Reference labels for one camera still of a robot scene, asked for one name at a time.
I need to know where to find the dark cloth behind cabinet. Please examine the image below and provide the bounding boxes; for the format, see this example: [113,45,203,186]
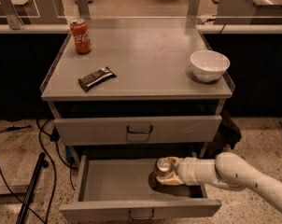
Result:
[204,110,242,159]

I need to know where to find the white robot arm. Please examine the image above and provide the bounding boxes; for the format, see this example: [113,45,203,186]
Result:
[153,152,282,213]

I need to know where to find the grey desk background right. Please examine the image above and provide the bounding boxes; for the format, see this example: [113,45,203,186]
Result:
[215,0,282,25]

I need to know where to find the black pole on floor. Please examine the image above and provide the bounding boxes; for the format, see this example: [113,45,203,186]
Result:
[16,152,47,224]

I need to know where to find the grey metal drawer cabinet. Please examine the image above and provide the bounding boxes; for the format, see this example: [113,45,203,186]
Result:
[41,18,234,161]

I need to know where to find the dark wrapped snack bar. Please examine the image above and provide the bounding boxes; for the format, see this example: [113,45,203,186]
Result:
[78,66,116,91]

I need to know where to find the open grey middle drawer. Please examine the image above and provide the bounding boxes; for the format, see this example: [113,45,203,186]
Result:
[61,155,221,223]

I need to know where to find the red cola can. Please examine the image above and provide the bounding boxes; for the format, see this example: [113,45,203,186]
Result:
[70,19,92,54]

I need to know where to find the white ceramic bowl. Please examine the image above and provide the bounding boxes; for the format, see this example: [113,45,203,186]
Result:
[190,50,231,82]

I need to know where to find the grey desk background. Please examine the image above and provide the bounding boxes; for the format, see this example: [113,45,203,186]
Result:
[215,0,282,25]
[0,0,67,24]

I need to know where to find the black floor cable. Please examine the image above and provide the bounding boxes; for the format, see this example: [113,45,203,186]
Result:
[0,119,78,224]

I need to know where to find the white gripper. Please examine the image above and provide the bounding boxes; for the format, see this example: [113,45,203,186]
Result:
[156,157,198,186]

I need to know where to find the orange soda can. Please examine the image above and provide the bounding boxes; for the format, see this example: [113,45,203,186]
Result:
[154,158,172,176]

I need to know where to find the closed grey upper drawer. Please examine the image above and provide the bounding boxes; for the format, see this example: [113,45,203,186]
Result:
[54,116,221,146]

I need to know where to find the grey desk background left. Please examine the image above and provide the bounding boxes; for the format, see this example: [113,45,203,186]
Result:
[0,0,67,24]

